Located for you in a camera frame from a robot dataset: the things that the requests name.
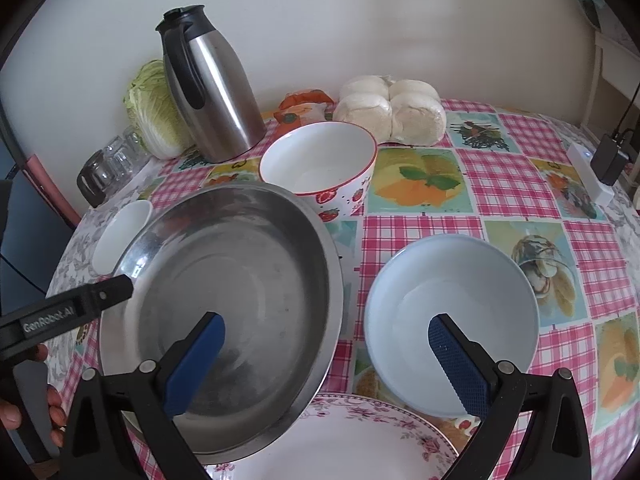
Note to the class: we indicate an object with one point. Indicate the floral white plate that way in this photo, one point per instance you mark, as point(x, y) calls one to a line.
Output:
point(350, 445)

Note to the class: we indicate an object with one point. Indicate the clear glass cup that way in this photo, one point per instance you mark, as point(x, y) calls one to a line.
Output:
point(135, 140)
point(119, 155)

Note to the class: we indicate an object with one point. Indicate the grey floral table cloth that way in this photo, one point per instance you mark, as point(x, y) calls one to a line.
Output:
point(70, 260)

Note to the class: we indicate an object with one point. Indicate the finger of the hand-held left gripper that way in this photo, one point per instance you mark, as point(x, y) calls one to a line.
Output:
point(112, 292)

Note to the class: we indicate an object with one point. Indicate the small white bowl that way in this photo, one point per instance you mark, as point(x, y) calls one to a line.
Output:
point(120, 240)

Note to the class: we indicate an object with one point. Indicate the steel thermos jug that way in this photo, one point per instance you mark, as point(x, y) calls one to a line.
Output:
point(220, 95)

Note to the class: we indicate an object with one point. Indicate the large steel basin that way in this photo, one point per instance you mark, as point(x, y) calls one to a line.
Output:
point(250, 280)

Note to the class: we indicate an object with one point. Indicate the person's left hand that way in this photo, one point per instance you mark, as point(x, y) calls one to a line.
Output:
point(56, 410)

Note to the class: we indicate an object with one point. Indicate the white power strip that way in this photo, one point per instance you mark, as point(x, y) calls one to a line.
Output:
point(592, 175)

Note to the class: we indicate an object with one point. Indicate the white furniture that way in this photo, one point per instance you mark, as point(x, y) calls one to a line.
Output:
point(607, 75)

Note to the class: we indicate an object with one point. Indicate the orange snack packet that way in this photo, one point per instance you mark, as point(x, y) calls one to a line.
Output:
point(300, 107)

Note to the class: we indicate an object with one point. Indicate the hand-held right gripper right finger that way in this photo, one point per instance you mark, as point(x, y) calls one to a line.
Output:
point(457, 370)

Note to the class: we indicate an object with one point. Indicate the black power adapter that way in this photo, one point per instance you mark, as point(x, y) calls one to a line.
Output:
point(610, 160)

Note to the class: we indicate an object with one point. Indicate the dark blue chair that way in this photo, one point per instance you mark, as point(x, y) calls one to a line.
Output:
point(30, 220)

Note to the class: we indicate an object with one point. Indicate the bag of white steamed buns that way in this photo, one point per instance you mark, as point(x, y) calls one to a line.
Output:
point(390, 110)

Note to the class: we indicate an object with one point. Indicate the white strawberry print bowl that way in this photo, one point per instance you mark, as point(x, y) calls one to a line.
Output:
point(320, 160)

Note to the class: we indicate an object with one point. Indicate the napa cabbage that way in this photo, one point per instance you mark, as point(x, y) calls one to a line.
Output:
point(155, 110)

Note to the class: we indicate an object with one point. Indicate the pink plaid tablecloth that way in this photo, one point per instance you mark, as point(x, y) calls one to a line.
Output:
point(500, 170)

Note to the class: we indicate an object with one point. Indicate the light blue bowl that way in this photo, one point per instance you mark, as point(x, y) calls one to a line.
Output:
point(450, 285)

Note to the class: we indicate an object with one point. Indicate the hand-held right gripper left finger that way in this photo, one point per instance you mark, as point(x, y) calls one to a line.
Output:
point(196, 365)

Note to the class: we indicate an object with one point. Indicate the wall picture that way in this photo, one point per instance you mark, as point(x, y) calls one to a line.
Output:
point(590, 5)

